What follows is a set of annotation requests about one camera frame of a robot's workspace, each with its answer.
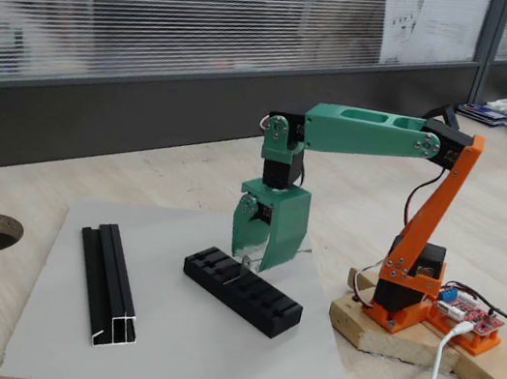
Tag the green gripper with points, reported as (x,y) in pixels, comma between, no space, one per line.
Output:
(288,220)

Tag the small silver metal bracket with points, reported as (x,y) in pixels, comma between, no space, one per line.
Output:
(244,271)

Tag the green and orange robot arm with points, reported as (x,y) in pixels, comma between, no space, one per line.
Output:
(366,136)

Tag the black slotted holder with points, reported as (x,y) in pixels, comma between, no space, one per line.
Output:
(227,295)

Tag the grey plywood board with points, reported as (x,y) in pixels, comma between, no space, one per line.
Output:
(184,359)

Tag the black aluminium profile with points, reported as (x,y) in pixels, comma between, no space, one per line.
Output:
(108,272)

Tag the light wooden base block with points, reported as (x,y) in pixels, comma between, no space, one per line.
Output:
(403,346)

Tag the black stand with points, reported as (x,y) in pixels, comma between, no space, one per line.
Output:
(453,117)

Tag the red controller board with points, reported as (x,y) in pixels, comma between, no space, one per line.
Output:
(485,321)

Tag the orange controller board tray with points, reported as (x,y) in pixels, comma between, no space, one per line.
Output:
(476,344)

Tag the blue cards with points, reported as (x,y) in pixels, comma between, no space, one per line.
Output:
(483,114)

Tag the white paper sheet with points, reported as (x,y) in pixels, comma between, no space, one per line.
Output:
(435,25)

